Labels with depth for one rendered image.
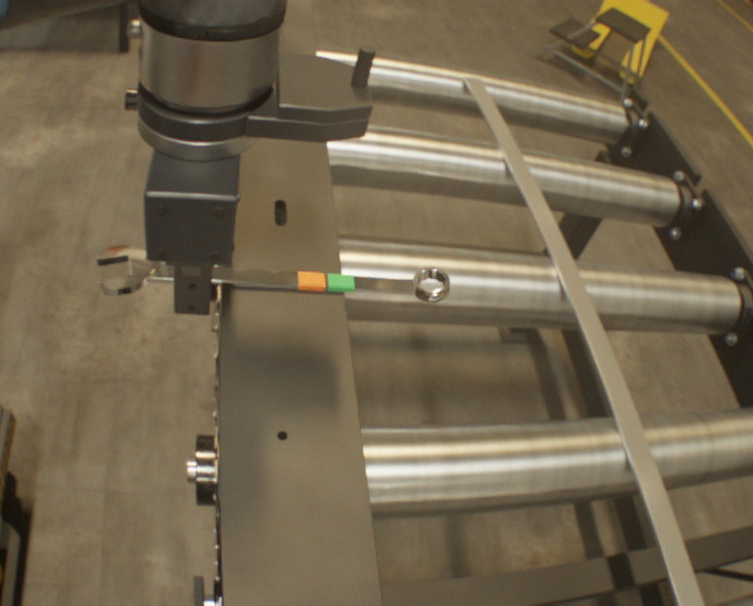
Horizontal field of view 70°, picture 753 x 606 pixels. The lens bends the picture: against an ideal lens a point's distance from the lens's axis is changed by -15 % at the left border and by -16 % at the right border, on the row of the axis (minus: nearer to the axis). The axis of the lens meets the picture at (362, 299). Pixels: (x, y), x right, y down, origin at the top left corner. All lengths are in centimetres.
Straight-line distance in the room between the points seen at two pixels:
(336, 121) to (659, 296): 83
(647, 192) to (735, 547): 72
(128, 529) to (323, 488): 125
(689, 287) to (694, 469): 36
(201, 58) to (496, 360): 182
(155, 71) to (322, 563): 27
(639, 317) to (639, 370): 129
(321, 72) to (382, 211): 200
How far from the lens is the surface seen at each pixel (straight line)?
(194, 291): 43
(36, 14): 26
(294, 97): 32
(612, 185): 127
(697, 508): 219
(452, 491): 71
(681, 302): 112
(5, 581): 149
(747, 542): 111
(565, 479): 78
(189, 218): 32
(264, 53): 31
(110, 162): 244
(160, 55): 30
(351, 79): 35
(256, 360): 41
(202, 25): 29
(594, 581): 89
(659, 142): 157
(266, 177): 54
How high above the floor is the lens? 151
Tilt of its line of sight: 48 degrees down
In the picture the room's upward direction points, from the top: 19 degrees clockwise
